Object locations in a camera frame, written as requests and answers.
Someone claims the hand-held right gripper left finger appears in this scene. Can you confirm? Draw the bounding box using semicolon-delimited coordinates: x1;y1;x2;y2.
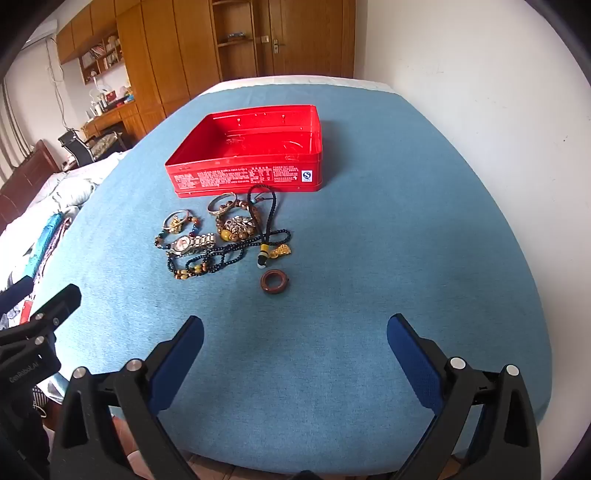
48;315;205;480

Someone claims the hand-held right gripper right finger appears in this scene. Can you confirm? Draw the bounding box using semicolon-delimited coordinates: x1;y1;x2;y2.
386;313;541;480

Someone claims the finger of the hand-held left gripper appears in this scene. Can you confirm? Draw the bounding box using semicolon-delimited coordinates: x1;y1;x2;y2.
0;283;82;355

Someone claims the black bead necklace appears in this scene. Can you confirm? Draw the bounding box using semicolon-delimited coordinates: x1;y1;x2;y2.
166;227;293;281

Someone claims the brown ring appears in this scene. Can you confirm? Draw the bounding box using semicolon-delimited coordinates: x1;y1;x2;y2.
259;269;290;295

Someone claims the silver wristwatch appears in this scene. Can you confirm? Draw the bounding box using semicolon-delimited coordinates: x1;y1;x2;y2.
165;232;218;258

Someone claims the colourful bead bracelet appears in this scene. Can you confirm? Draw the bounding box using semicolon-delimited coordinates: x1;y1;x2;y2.
154;215;205;250

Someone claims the gold bangle with charm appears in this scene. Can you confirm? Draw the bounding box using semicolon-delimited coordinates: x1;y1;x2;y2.
161;209;192;232

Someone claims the black cord gold pendant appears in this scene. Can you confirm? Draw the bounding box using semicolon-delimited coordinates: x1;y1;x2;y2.
247;184;293;269

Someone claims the silver and gold bangle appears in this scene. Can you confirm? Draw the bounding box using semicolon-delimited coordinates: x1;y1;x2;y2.
206;191;239;217

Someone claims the red tin box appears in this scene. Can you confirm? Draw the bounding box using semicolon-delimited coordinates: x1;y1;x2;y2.
165;104;326;198

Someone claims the turquoise cloth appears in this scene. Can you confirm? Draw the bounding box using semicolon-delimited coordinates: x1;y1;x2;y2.
25;212;64;278

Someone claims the blue tablecloth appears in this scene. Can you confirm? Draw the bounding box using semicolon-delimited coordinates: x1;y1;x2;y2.
28;76;553;474

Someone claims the white quilt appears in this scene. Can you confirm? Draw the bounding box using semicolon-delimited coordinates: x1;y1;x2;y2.
28;151;126;210

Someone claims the dark wooden headboard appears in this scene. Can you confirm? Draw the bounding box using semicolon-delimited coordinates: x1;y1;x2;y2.
0;140;62;232

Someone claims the rhinestone brooch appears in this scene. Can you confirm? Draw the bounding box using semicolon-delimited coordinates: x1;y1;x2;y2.
224;215;253;236

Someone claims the black office chair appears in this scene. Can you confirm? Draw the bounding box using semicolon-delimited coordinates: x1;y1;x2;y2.
58;129;96;168

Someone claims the striped curtain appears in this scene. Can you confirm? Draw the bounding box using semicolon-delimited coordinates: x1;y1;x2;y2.
0;76;29;185

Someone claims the wooden desk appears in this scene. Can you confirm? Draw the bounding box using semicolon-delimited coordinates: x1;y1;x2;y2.
82;104;143;149

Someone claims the wooden wardrobe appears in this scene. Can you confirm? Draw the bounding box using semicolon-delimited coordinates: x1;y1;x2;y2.
115;0;219;136

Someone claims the white air conditioner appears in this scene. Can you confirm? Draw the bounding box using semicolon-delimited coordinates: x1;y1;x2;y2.
23;20;59;48

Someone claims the open wooden shelf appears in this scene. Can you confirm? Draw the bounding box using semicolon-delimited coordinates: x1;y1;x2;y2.
210;0;259;82

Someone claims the wooden door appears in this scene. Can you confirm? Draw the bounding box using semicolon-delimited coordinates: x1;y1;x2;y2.
256;0;356;79

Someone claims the brown wooden bead bracelet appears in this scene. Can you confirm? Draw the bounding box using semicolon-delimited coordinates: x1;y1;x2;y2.
215;196;265;244

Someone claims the wall cabinet with bookshelf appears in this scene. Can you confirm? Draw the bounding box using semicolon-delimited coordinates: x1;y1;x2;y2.
55;0;124;85

